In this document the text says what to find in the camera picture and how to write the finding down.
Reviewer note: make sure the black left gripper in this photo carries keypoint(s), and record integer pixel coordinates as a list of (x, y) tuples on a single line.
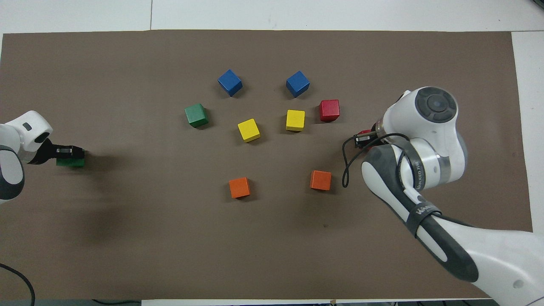
[(46, 154)]

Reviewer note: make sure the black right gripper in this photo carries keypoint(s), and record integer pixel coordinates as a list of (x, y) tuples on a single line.
[(374, 138)]

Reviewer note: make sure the green wooden cube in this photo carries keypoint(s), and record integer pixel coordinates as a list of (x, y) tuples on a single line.
[(196, 115), (70, 162)]

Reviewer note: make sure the red wooden cube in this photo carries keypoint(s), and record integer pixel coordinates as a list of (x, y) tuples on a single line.
[(364, 131), (329, 110)]

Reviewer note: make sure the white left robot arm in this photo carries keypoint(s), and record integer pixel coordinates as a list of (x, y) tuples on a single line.
[(10, 170)]

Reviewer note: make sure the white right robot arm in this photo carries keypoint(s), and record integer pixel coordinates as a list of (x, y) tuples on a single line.
[(501, 255)]

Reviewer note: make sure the orange wooden cube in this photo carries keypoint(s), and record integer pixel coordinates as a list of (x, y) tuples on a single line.
[(321, 180), (239, 187)]

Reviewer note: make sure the yellow wooden cube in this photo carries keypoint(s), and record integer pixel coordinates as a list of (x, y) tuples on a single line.
[(248, 129), (295, 120)]

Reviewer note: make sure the blue wooden cube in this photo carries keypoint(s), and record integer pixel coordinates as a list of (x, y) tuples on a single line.
[(297, 83), (230, 82)]

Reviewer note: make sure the brown paper table mat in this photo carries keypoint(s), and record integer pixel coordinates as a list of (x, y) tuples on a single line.
[(170, 238)]

